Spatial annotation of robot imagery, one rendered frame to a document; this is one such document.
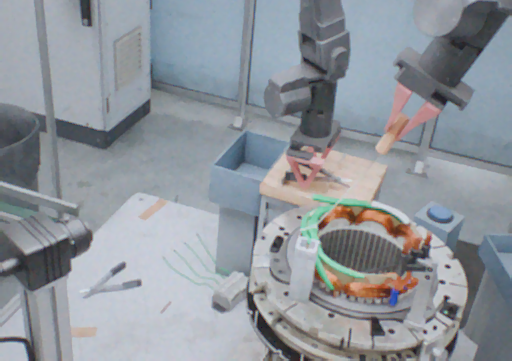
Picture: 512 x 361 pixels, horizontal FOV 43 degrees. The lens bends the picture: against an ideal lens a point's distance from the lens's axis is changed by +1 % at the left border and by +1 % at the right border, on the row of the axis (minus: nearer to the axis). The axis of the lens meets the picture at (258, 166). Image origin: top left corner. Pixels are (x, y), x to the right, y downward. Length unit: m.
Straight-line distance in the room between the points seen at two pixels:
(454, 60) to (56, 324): 0.52
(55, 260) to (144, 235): 0.99
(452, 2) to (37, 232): 0.47
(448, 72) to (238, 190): 0.56
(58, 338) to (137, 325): 0.71
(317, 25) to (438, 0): 0.33
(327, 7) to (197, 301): 0.66
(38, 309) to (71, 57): 2.71
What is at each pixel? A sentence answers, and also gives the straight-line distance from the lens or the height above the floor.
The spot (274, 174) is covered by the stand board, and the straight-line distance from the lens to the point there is 1.23.
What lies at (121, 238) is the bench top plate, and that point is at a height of 0.78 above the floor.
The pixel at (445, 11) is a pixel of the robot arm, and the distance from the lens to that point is 0.73.
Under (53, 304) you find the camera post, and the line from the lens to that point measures 0.58.
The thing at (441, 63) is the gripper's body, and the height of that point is 1.44.
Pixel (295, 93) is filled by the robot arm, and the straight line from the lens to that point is 1.06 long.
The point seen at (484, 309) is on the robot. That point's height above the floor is 0.78.
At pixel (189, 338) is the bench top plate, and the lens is 1.29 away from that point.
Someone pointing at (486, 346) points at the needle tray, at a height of 0.89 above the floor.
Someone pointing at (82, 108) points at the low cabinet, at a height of 0.21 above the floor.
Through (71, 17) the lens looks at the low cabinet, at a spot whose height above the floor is 0.67.
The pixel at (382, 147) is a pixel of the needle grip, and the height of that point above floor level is 1.30.
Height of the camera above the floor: 1.72
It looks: 32 degrees down
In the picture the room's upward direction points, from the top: 6 degrees clockwise
